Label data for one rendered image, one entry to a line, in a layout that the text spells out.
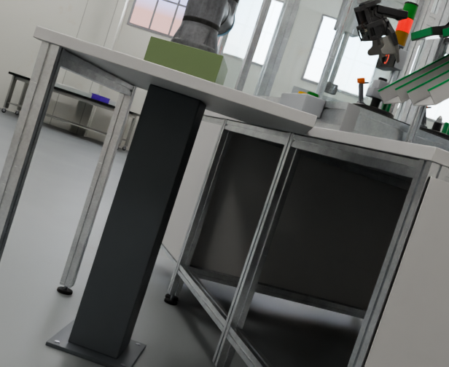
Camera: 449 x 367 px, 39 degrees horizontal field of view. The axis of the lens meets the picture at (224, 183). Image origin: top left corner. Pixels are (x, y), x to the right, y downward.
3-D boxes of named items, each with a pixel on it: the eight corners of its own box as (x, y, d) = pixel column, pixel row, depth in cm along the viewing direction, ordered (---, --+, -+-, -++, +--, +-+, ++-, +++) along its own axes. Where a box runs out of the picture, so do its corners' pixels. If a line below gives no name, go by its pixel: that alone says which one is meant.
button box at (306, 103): (301, 111, 197) (307, 92, 197) (276, 108, 217) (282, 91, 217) (320, 119, 200) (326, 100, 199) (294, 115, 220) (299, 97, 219)
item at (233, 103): (32, 36, 150) (36, 25, 150) (122, 82, 240) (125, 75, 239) (313, 127, 146) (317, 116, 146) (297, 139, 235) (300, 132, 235)
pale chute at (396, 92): (401, 103, 172) (395, 88, 172) (383, 104, 185) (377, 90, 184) (490, 57, 174) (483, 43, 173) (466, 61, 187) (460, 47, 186)
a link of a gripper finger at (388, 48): (385, 68, 201) (372, 42, 202) (401, 61, 202) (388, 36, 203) (389, 64, 198) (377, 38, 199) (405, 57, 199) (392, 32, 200)
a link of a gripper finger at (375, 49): (366, 65, 212) (364, 39, 206) (380, 59, 213) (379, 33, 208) (371, 68, 209) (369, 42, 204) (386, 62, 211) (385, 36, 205)
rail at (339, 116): (337, 135, 186) (350, 99, 185) (242, 117, 270) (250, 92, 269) (353, 140, 188) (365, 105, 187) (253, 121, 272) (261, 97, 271)
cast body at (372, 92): (371, 95, 204) (378, 75, 203) (364, 95, 208) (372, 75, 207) (393, 104, 206) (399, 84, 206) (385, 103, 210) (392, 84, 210)
